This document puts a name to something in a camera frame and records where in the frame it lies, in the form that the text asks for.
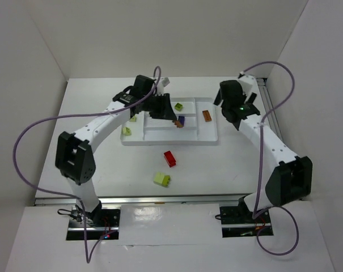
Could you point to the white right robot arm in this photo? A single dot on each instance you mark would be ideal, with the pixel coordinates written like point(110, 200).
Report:
point(284, 176)

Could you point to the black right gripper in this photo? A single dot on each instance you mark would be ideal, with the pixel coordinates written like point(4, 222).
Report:
point(250, 109)

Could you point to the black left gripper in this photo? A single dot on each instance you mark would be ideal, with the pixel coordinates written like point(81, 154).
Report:
point(159, 105)

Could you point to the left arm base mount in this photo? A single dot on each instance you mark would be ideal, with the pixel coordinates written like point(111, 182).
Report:
point(106, 225)

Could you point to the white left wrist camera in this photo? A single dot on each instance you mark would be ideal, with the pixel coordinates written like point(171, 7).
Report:
point(165, 81)

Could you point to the lime green square lego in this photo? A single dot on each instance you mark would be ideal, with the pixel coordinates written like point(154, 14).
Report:
point(133, 119)
point(126, 131)

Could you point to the dark green square lego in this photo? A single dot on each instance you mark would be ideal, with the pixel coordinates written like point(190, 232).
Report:
point(178, 107)

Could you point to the aluminium rail front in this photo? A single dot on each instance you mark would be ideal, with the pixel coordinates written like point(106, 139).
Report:
point(145, 200)

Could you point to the aluminium rail right side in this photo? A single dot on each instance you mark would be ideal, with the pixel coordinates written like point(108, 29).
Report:
point(273, 113)

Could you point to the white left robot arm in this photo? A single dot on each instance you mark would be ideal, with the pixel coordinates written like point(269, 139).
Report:
point(75, 151)

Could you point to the purple lego plate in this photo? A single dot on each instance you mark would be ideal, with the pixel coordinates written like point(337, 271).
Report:
point(181, 120)

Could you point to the orange lego brick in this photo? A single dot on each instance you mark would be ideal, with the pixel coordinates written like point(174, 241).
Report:
point(207, 116)

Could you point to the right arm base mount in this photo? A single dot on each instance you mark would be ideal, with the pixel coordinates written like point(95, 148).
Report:
point(237, 221)

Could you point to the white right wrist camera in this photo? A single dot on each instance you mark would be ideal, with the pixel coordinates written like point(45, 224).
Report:
point(249, 85)

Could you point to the pale and lime green lego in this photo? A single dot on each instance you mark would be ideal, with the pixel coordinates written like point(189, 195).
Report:
point(162, 179)

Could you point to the aluminium rail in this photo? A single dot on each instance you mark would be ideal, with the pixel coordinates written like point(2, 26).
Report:
point(145, 200)
point(273, 113)

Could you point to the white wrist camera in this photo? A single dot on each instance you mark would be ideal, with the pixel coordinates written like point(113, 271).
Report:
point(249, 85)
point(165, 81)

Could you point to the red lego brick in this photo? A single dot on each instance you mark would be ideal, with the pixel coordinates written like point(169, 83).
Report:
point(170, 159)

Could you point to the white divided sorting tray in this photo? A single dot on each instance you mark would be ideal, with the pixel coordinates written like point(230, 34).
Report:
point(148, 131)

